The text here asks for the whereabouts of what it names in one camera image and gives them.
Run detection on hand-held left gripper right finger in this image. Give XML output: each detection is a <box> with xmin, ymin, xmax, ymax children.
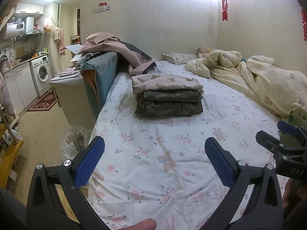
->
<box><xmin>204</xmin><ymin>136</ymin><xmax>285</xmax><ymax>230</ymax></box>

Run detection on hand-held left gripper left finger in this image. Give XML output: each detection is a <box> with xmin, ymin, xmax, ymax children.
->
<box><xmin>26</xmin><ymin>136</ymin><xmax>111</xmax><ymax>230</ymax></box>

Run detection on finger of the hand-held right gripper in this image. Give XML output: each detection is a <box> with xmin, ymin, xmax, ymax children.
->
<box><xmin>255</xmin><ymin>131</ymin><xmax>289</xmax><ymax>159</ymax></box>
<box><xmin>277</xmin><ymin>120</ymin><xmax>307</xmax><ymax>147</ymax></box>

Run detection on pink bear print pants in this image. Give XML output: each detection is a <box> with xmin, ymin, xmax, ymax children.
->
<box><xmin>131</xmin><ymin>74</ymin><xmax>204</xmax><ymax>95</ymax></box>

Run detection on green pants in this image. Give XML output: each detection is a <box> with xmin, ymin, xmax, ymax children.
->
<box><xmin>279</xmin><ymin>110</ymin><xmax>307</xmax><ymax>146</ymax></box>

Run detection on camouflage pants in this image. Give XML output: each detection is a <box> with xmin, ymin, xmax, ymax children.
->
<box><xmin>135</xmin><ymin>90</ymin><xmax>204</xmax><ymax>117</ymax></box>

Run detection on person's right hand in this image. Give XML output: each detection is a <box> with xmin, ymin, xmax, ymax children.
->
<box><xmin>282</xmin><ymin>179</ymin><xmax>301</xmax><ymax>210</ymax></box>

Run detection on person's left hand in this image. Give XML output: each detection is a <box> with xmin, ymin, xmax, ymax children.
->
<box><xmin>119</xmin><ymin>218</ymin><xmax>158</xmax><ymax>230</ymax></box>

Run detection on clear plastic bag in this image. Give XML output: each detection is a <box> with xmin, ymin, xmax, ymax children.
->
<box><xmin>61</xmin><ymin>125</ymin><xmax>94</xmax><ymax>161</ymax></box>

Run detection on bed with floral sheet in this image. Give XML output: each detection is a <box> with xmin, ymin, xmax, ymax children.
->
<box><xmin>87</xmin><ymin>60</ymin><xmax>307</xmax><ymax>230</ymax></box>

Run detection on cream duvet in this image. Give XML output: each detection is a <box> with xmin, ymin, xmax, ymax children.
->
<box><xmin>186</xmin><ymin>49</ymin><xmax>307</xmax><ymax>122</ymax></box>

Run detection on beige side table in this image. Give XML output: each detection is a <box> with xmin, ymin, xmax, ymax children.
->
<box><xmin>49</xmin><ymin>75</ymin><xmax>99</xmax><ymax>130</ymax></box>

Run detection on red patterned rug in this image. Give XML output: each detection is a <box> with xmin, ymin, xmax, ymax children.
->
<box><xmin>27</xmin><ymin>89</ymin><xmax>57</xmax><ymax>112</ymax></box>

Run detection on yellow stool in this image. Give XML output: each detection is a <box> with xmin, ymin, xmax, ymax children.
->
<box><xmin>0</xmin><ymin>125</ymin><xmax>24</xmax><ymax>170</ymax></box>

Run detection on teal padded bed board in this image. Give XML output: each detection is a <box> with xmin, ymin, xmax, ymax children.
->
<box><xmin>80</xmin><ymin>52</ymin><xmax>121</xmax><ymax>122</ymax></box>

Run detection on metal pole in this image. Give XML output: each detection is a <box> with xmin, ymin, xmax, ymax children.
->
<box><xmin>0</xmin><ymin>108</ymin><xmax>23</xmax><ymax>146</ymax></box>

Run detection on floral cloth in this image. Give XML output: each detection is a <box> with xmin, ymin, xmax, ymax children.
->
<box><xmin>55</xmin><ymin>67</ymin><xmax>82</xmax><ymax>78</ymax></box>

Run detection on white washing machine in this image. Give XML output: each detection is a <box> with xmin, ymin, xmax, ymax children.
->
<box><xmin>29</xmin><ymin>55</ymin><xmax>53</xmax><ymax>98</ymax></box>

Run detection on white base cabinet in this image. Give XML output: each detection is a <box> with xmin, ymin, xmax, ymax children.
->
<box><xmin>2</xmin><ymin>63</ymin><xmax>39</xmax><ymax>115</ymax></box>

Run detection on pink fluffy garment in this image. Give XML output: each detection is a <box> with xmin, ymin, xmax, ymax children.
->
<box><xmin>0</xmin><ymin>78</ymin><xmax>16</xmax><ymax>117</ymax></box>

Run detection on floral pillow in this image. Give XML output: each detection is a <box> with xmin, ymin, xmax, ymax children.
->
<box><xmin>162</xmin><ymin>51</ymin><xmax>199</xmax><ymax>65</ymax></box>

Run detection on white paper sheet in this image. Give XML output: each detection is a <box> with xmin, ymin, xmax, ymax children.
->
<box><xmin>65</xmin><ymin>44</ymin><xmax>83</xmax><ymax>63</ymax></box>

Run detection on pink cloth pile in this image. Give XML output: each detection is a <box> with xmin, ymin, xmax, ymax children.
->
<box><xmin>81</xmin><ymin>31</ymin><xmax>157</xmax><ymax>76</ymax></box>

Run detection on dark grey garment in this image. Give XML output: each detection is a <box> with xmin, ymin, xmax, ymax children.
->
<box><xmin>120</xmin><ymin>41</ymin><xmax>153</xmax><ymax>61</ymax></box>

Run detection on pink hanging towel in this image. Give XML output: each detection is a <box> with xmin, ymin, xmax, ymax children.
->
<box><xmin>53</xmin><ymin>27</ymin><xmax>66</xmax><ymax>56</ymax></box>

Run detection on range hood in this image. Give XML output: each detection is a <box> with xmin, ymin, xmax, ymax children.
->
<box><xmin>18</xmin><ymin>29</ymin><xmax>45</xmax><ymax>40</ymax></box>

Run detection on hanging plastic bag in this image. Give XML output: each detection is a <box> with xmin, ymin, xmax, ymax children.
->
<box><xmin>41</xmin><ymin>17</ymin><xmax>53</xmax><ymax>31</ymax></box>

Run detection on white water heater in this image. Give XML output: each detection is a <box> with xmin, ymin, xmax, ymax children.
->
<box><xmin>0</xmin><ymin>16</ymin><xmax>34</xmax><ymax>40</ymax></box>

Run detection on red firecracker wall decoration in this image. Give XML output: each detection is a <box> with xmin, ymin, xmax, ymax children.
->
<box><xmin>298</xmin><ymin>1</ymin><xmax>307</xmax><ymax>41</ymax></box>
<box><xmin>221</xmin><ymin>0</ymin><xmax>230</xmax><ymax>21</ymax></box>

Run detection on white wall cabinet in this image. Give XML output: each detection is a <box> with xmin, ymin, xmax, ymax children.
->
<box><xmin>15</xmin><ymin>3</ymin><xmax>45</xmax><ymax>14</ymax></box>

